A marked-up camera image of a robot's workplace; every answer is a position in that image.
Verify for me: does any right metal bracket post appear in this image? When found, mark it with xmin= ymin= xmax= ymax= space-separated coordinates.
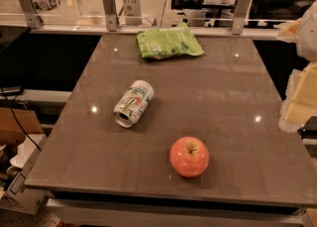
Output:
xmin=231 ymin=0 xmax=251 ymax=35

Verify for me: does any white cardboard box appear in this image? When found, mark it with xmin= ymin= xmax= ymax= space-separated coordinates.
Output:
xmin=0 ymin=134 xmax=47 ymax=215

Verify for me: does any middle metal bracket post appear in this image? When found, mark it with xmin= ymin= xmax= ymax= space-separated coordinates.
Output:
xmin=102 ymin=0 xmax=119 ymax=32

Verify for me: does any black cable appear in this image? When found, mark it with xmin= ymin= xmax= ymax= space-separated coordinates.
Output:
xmin=0 ymin=86 xmax=43 ymax=153

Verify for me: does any red apple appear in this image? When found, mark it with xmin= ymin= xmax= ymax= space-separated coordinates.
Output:
xmin=169 ymin=137 xmax=209 ymax=177

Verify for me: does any green chip bag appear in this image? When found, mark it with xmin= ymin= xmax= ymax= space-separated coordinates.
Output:
xmin=136 ymin=23 xmax=204 ymax=59

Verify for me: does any left metal bracket post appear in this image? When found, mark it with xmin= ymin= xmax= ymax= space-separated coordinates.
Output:
xmin=19 ymin=0 xmax=43 ymax=29

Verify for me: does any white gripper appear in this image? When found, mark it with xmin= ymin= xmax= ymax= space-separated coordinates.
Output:
xmin=275 ymin=0 xmax=317 ymax=132

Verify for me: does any metal bracket post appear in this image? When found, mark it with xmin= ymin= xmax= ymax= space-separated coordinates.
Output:
xmin=19 ymin=0 xmax=43 ymax=29
xmin=231 ymin=0 xmax=251 ymax=35
xmin=102 ymin=0 xmax=119 ymax=32

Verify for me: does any brown cardboard box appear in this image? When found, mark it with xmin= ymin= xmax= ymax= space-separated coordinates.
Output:
xmin=0 ymin=107 xmax=43 ymax=145

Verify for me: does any white green 7up can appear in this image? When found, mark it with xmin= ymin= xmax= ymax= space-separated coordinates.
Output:
xmin=113 ymin=80 xmax=155 ymax=128

